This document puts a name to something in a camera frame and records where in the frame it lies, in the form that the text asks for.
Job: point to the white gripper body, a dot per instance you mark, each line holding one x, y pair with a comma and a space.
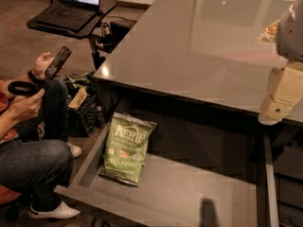
291, 37

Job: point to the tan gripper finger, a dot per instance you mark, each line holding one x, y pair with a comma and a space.
273, 110

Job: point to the green jalapeno chip bag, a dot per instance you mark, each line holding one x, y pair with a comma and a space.
126, 148

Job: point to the black smartphone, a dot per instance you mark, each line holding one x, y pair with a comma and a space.
58, 62

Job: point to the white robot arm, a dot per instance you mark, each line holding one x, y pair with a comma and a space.
287, 34

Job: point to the open grey top drawer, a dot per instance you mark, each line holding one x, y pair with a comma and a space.
205, 167

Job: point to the person's phone hand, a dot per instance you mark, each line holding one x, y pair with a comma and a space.
41, 64

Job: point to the person's near hand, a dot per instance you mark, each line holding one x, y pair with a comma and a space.
25, 108

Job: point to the lower cabinet drawers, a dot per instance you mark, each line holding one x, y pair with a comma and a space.
288, 169

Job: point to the black crate of snacks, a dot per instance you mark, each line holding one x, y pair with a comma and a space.
84, 112

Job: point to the black laptop stand table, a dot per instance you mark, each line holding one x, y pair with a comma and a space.
105, 7

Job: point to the white sneaker far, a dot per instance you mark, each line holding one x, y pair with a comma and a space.
76, 151

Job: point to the white sneaker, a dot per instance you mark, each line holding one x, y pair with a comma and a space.
76, 151
63, 211

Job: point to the black laptop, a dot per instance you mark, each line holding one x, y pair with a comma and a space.
69, 14

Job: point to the white sneaker near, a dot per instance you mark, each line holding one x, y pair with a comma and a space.
63, 211

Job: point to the black wrist watch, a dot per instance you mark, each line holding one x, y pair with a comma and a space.
34, 79

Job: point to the person in jeans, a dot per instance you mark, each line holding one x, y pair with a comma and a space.
34, 155

